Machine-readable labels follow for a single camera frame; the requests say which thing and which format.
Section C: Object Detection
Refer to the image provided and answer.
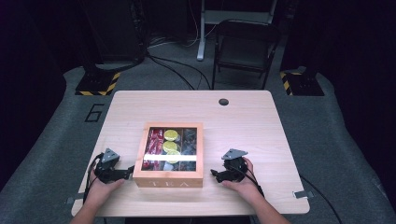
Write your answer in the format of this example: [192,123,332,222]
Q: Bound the white floor cables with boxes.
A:
[148,18,218,49]

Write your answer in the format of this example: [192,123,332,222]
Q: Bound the black folding chair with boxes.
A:
[212,19,281,91]

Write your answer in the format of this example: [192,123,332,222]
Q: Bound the person's left hand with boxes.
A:
[87,178,125,204]

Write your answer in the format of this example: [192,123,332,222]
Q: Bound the thin black cable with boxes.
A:
[299,175,344,224]

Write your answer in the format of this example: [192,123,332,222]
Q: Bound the person's right hand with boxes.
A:
[221,157,265,204]

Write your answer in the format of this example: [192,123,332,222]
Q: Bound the white desk frame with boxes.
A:
[196,0,278,62]

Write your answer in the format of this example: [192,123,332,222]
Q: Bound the hand-held gripper black cable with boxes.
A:
[82,152,104,204]
[237,167,265,199]

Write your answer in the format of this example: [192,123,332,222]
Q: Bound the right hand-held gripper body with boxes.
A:
[221,148,249,183]

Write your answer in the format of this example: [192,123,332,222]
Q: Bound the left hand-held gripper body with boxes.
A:
[92,147,120,185]

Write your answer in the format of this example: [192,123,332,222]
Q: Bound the grey tape piece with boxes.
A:
[292,189,315,200]
[64,192,86,205]

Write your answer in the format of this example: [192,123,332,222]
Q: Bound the yellow round capsule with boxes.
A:
[165,149,182,164]
[163,129,180,142]
[162,140,178,153]

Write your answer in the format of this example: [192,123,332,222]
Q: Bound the right hand-held gripper black cable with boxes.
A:
[237,167,265,199]

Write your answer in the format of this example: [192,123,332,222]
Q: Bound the bunch of red packets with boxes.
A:
[143,128,164,171]

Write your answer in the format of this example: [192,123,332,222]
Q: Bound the black cabinet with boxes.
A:
[83,0,148,63]

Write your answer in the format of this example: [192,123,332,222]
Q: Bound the wooden box with glass lid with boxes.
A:
[133,121,205,189]

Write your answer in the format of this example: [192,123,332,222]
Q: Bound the pile of dark packets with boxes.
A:
[179,128,198,172]

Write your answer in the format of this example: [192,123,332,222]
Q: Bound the black yellow striped stand base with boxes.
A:
[279,70,325,97]
[75,70,121,97]

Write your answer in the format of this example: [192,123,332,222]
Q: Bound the left hand-held gripper black cable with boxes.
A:
[82,152,104,204]

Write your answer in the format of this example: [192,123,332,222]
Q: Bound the black floor cable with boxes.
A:
[148,55,196,91]
[146,53,213,91]

